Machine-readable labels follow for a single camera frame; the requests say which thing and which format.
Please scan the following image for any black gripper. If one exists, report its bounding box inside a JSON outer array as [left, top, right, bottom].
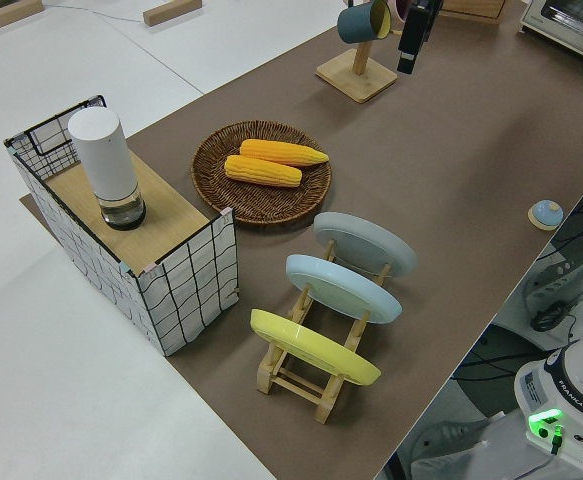
[[396, 0, 444, 75]]

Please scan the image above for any pink mug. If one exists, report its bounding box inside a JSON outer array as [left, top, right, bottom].
[[392, 0, 416, 24]]

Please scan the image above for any wooden mug tree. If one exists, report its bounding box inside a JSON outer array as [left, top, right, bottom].
[[314, 0, 399, 105]]

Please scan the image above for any teal mug yellow inside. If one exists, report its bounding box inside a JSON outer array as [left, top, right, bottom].
[[336, 0, 394, 46]]

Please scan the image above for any brown table mat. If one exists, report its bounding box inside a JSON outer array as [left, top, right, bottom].
[[19, 0, 583, 480]]

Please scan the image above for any yellow corn cob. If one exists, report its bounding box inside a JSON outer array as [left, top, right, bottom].
[[223, 154, 304, 189], [239, 139, 331, 168]]

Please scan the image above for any beige toaster oven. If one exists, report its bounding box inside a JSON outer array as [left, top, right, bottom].
[[515, 0, 583, 71]]

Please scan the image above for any grey plate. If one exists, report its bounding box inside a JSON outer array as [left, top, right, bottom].
[[313, 211, 418, 280]]

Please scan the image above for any round wicker basket tray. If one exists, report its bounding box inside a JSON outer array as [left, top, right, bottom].
[[191, 119, 333, 230]]

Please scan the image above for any light blue plate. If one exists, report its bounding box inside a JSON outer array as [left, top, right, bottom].
[[284, 253, 404, 325]]

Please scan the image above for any wooden block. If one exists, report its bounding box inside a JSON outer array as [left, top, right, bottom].
[[142, 0, 203, 27]]

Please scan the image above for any white power strip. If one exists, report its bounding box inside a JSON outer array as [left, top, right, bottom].
[[524, 244, 583, 307]]

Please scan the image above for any yellow plate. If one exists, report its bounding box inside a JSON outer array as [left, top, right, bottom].
[[249, 308, 383, 387]]

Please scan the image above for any white cylinder with clear base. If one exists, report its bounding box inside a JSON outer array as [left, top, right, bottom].
[[67, 108, 147, 231]]

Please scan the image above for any wooden plate rack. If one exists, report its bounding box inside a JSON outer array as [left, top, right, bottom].
[[255, 238, 392, 425]]

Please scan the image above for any wire rack with wooden shelf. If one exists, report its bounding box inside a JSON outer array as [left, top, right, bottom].
[[3, 93, 241, 358]]

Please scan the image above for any coiled black cable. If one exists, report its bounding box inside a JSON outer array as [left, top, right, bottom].
[[529, 303, 572, 334]]

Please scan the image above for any thin grey cable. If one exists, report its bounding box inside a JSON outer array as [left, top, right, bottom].
[[43, 3, 147, 24]]

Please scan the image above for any green usb plug cable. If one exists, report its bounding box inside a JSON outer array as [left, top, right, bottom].
[[545, 430, 566, 457]]

